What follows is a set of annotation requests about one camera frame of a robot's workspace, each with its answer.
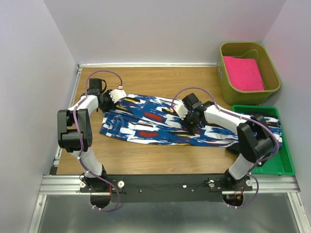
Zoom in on blue white red patterned pants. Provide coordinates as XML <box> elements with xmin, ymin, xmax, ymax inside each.
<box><xmin>99</xmin><ymin>93</ymin><xmax>284</xmax><ymax>149</ymax></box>

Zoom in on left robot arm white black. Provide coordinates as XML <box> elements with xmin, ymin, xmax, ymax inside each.
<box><xmin>57</xmin><ymin>78</ymin><xmax>114</xmax><ymax>192</ymax></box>

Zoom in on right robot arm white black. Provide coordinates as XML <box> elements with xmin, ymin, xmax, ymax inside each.
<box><xmin>172</xmin><ymin>93</ymin><xmax>279</xmax><ymax>190</ymax></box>

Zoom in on black garment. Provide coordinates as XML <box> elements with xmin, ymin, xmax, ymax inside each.
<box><xmin>225</xmin><ymin>110</ymin><xmax>280</xmax><ymax>156</ymax></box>

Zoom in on pink folded cloth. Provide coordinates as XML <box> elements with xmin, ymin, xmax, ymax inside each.
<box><xmin>223</xmin><ymin>56</ymin><xmax>265</xmax><ymax>91</ymax></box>

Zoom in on olive green plastic bin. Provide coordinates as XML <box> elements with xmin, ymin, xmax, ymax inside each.
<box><xmin>217</xmin><ymin>42</ymin><xmax>281</xmax><ymax>105</ymax></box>

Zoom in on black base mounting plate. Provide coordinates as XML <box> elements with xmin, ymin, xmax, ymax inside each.
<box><xmin>79</xmin><ymin>174</ymin><xmax>253</xmax><ymax>207</ymax></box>

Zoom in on green plastic tray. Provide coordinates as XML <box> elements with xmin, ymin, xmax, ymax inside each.
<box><xmin>232</xmin><ymin>105</ymin><xmax>295</xmax><ymax>176</ymax></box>

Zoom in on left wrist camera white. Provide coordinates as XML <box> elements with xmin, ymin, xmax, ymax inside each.
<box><xmin>109</xmin><ymin>89</ymin><xmax>127</xmax><ymax>103</ymax></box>

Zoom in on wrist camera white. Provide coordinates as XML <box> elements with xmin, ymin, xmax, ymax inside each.
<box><xmin>109</xmin><ymin>89</ymin><xmax>127</xmax><ymax>103</ymax></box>
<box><xmin>173</xmin><ymin>103</ymin><xmax>189</xmax><ymax>120</ymax></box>

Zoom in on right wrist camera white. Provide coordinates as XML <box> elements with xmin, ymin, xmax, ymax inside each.
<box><xmin>173</xmin><ymin>103</ymin><xmax>189</xmax><ymax>120</ymax></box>

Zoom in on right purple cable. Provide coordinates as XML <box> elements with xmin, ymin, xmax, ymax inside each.
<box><xmin>171</xmin><ymin>86</ymin><xmax>280</xmax><ymax>209</ymax></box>

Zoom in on purple cable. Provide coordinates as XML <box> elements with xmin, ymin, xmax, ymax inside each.
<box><xmin>72</xmin><ymin>70</ymin><xmax>123</xmax><ymax>212</ymax></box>
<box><xmin>171</xmin><ymin>86</ymin><xmax>280</xmax><ymax>209</ymax></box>

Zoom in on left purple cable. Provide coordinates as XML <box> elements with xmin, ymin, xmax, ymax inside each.
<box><xmin>72</xmin><ymin>70</ymin><xmax>123</xmax><ymax>212</ymax></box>

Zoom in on aluminium frame rail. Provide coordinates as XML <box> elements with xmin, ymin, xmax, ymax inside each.
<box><xmin>29</xmin><ymin>175</ymin><xmax>308</xmax><ymax>233</ymax></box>

